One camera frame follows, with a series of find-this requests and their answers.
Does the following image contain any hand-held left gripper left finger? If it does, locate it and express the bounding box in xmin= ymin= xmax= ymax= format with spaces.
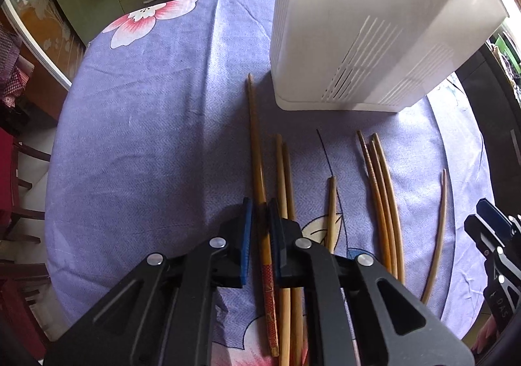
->
xmin=43 ymin=197 xmax=254 ymax=366

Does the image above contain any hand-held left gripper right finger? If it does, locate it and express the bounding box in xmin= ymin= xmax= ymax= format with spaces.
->
xmin=266 ymin=198 xmax=476 ymax=366

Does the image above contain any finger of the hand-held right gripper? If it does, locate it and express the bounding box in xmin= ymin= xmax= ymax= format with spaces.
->
xmin=475 ymin=198 xmax=515 ymax=237
xmin=464 ymin=214 xmax=499 ymax=258

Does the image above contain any chopstick with red patterned end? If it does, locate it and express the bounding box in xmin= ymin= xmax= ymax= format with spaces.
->
xmin=245 ymin=73 xmax=281 ymax=357

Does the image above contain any white plastic chopstick holder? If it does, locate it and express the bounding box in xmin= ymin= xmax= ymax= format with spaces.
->
xmin=269 ymin=0 xmax=511 ymax=113

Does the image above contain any person's right hand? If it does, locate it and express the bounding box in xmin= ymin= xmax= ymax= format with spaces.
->
xmin=471 ymin=315 xmax=504 ymax=355

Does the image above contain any dark lower cabinet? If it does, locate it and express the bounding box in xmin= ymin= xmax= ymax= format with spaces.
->
xmin=455 ymin=42 xmax=521 ymax=208

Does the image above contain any purple floral tablecloth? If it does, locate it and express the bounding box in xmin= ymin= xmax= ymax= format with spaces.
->
xmin=44 ymin=0 xmax=496 ymax=366

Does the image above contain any red chair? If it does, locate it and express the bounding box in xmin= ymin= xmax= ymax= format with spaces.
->
xmin=0 ymin=125 xmax=55 ymax=354

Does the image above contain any checked apron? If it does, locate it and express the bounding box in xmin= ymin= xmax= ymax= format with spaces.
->
xmin=0 ymin=22 xmax=31 ymax=108

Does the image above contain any glass sliding door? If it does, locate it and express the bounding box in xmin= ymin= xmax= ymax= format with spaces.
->
xmin=2 ymin=0 xmax=76 ymax=89

